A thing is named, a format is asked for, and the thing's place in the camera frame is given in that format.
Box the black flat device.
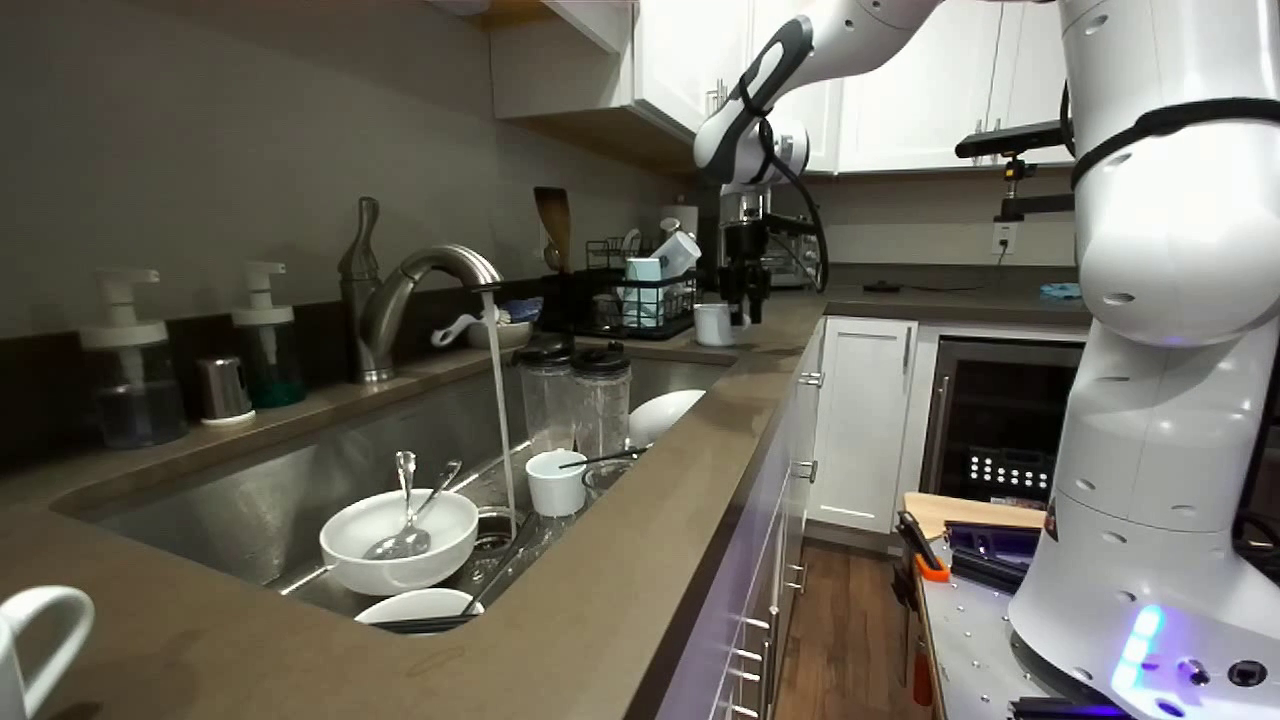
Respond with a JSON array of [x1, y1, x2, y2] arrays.
[[943, 521, 1059, 595]]

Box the metal utensil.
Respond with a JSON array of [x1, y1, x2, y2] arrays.
[[557, 439, 654, 475]]

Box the black bar camera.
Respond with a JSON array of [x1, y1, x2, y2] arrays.
[[953, 116, 1080, 224]]

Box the pale blue cup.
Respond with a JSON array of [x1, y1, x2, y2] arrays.
[[622, 253, 667, 334]]

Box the white robot table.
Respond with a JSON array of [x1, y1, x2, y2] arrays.
[[917, 566, 1073, 720]]

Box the white mug handle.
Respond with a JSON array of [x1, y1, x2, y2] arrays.
[[0, 578, 102, 720]]

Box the orange black clamp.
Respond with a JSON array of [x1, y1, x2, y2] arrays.
[[895, 509, 958, 589]]

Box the lower kitchen cabinet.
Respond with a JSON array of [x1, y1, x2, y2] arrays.
[[624, 316, 829, 720]]

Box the white upper cabinets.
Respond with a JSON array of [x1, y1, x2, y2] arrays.
[[493, 0, 1078, 180]]

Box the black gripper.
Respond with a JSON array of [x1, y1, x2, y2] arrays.
[[715, 214, 783, 333]]

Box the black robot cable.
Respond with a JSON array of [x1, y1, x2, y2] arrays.
[[1059, 81, 1280, 187]]

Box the brushed metal faucet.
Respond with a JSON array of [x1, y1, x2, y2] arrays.
[[351, 239, 511, 389]]

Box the metal fork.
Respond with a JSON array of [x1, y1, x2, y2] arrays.
[[389, 442, 425, 536]]

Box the white bowl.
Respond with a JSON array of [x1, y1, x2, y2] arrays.
[[317, 482, 486, 601]]

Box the toaster oven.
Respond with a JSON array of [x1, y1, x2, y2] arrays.
[[772, 214, 829, 293]]

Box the green soap dispenser white pump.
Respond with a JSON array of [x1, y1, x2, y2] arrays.
[[227, 255, 312, 410]]

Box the white oval plate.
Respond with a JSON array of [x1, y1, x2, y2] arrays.
[[624, 382, 714, 450]]

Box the small metal cup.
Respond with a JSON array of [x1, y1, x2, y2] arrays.
[[197, 353, 260, 430]]

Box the small white cup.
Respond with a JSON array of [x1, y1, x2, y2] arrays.
[[522, 448, 594, 523]]

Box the black wine fridge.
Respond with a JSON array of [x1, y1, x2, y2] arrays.
[[917, 333, 1094, 509]]

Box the wooden spatula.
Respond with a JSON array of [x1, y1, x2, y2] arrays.
[[534, 184, 581, 280]]

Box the wooden board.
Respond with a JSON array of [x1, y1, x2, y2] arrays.
[[902, 489, 1051, 540]]

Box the tall slim grey bottle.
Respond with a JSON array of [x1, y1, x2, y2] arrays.
[[337, 192, 394, 382]]

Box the small white dish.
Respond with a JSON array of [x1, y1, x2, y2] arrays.
[[351, 584, 490, 633]]

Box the white cabinet door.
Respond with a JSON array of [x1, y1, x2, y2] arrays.
[[803, 313, 926, 540]]

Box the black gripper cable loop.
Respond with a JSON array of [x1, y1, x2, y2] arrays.
[[756, 116, 835, 293]]

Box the clear soap dispenser white pump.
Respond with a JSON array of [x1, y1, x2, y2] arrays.
[[77, 264, 189, 450]]

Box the black wire dish rack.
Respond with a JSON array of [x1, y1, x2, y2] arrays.
[[534, 232, 708, 348]]

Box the white angular container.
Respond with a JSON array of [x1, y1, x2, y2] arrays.
[[647, 229, 708, 284]]

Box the stainless steel sink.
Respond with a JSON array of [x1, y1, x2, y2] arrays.
[[54, 348, 741, 640]]

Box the metal spoon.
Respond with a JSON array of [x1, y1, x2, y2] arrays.
[[364, 454, 474, 563]]

